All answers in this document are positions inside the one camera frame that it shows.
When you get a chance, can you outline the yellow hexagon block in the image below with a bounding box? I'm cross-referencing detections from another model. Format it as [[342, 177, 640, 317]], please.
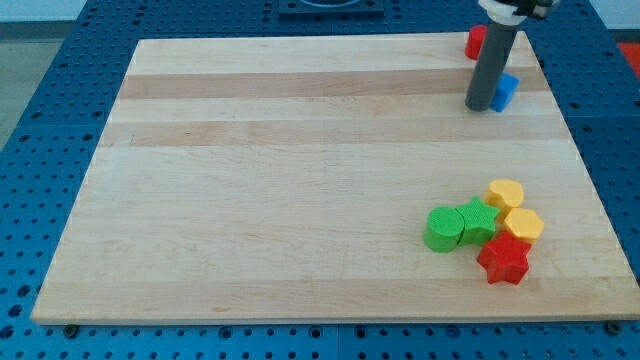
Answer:
[[503, 208, 545, 245]]

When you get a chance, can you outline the wooden board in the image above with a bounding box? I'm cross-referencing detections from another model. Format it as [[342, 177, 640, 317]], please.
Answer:
[[31, 32, 639, 326]]

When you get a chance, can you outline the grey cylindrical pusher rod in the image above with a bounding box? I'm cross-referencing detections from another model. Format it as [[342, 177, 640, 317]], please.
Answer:
[[465, 20, 519, 112]]

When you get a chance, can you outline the blue block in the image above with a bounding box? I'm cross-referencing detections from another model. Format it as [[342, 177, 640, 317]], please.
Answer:
[[490, 73, 520, 112]]

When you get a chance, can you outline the red star block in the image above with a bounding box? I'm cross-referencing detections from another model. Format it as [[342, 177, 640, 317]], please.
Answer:
[[476, 231, 532, 285]]

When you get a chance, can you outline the yellow heart block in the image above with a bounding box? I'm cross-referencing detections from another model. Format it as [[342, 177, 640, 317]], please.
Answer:
[[484, 179, 525, 209]]

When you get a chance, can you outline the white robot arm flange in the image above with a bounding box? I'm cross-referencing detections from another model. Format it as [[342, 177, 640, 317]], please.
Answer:
[[478, 0, 560, 26]]

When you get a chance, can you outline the green cylinder block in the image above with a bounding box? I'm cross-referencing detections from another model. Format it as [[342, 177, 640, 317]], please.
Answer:
[[423, 206, 464, 253]]

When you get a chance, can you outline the green star block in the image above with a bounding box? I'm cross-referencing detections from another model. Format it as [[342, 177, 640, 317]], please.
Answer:
[[455, 197, 500, 247]]

